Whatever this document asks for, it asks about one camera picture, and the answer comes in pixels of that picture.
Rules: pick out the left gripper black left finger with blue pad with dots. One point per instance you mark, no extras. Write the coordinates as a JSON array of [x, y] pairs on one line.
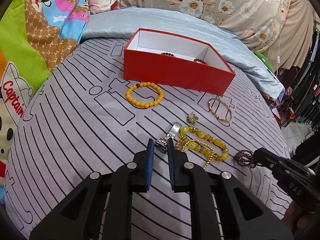
[[100, 207]]

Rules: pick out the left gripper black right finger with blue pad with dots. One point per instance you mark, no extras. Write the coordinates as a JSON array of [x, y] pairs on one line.
[[221, 207]]

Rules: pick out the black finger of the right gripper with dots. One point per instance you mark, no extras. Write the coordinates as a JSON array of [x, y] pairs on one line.
[[298, 181]]

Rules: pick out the silver metal watch band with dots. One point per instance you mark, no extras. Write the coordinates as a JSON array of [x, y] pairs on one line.
[[161, 143]]

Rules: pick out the small gold brooch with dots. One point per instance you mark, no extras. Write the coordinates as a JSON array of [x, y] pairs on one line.
[[192, 118]]

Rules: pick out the rose gold bangle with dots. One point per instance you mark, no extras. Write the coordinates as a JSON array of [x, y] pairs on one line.
[[221, 110]]

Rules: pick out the dark bead bracelet gold accents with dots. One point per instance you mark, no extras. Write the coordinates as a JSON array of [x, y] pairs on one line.
[[168, 54]]

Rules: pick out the grey striped bed sheet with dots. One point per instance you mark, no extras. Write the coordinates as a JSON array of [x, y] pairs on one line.
[[80, 122]]

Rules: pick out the green plastic object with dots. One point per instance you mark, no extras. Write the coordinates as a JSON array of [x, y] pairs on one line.
[[264, 59]]

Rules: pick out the beige curtain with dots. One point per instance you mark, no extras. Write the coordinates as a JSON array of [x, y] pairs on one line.
[[292, 45]]

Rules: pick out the red cardboard box white inside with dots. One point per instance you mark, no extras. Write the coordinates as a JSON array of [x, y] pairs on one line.
[[197, 65]]

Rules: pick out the light blue pillow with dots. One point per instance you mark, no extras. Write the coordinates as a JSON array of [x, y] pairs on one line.
[[123, 23]]

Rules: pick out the colourful monkey cartoon blanket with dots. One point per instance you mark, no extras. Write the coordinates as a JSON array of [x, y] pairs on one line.
[[36, 35]]

